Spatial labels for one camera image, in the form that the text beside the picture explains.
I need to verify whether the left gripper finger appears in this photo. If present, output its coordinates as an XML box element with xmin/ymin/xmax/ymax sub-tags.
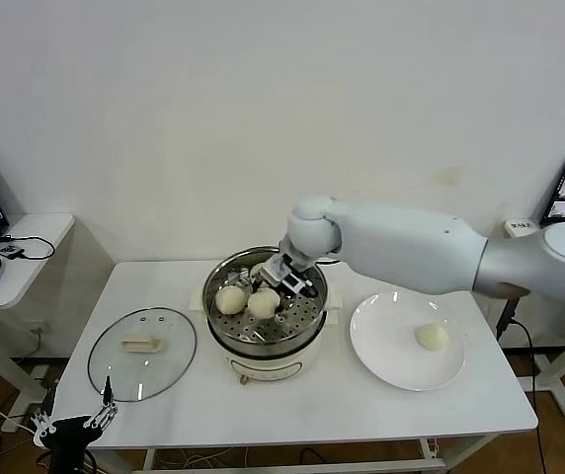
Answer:
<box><xmin>32</xmin><ymin>387</ymin><xmax>59</xmax><ymax>439</ymax></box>
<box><xmin>86</xmin><ymin>375</ymin><xmax>121</xmax><ymax>430</ymax></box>

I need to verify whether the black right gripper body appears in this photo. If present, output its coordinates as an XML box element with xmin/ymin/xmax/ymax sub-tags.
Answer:
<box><xmin>261</xmin><ymin>252</ymin><xmax>299</xmax><ymax>290</ymax></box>

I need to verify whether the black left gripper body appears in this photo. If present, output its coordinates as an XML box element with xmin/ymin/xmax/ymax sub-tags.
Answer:
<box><xmin>47</xmin><ymin>416</ymin><xmax>105</xmax><ymax>474</ymax></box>

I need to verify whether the round glass pot lid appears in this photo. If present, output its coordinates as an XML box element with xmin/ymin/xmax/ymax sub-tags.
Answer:
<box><xmin>87</xmin><ymin>307</ymin><xmax>199</xmax><ymax>404</ymax></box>

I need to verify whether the stainless steel steamer basket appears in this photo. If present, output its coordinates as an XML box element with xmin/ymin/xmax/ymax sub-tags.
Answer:
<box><xmin>191</xmin><ymin>245</ymin><xmax>346</xmax><ymax>356</ymax></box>

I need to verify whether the cream electric cooker pot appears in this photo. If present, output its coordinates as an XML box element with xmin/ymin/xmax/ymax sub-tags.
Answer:
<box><xmin>206</xmin><ymin>315</ymin><xmax>326</xmax><ymax>387</ymax></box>

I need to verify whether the white round plate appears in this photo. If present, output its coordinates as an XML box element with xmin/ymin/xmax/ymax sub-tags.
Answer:
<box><xmin>350</xmin><ymin>290</ymin><xmax>467</xmax><ymax>393</ymax></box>

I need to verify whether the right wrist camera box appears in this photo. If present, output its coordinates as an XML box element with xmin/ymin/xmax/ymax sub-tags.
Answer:
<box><xmin>282</xmin><ymin>273</ymin><xmax>314</xmax><ymax>297</ymax></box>

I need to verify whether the thin black adapter cable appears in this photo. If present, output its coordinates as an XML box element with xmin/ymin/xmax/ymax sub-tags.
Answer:
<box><xmin>0</xmin><ymin>235</ymin><xmax>57</xmax><ymax>262</ymax></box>

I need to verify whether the white metal table frame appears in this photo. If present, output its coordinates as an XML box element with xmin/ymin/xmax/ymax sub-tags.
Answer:
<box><xmin>82</xmin><ymin>434</ymin><xmax>449</xmax><ymax>474</ymax></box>

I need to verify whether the black power cable with brick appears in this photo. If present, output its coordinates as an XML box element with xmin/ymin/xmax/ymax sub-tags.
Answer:
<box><xmin>496</xmin><ymin>295</ymin><xmax>546</xmax><ymax>474</ymax></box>

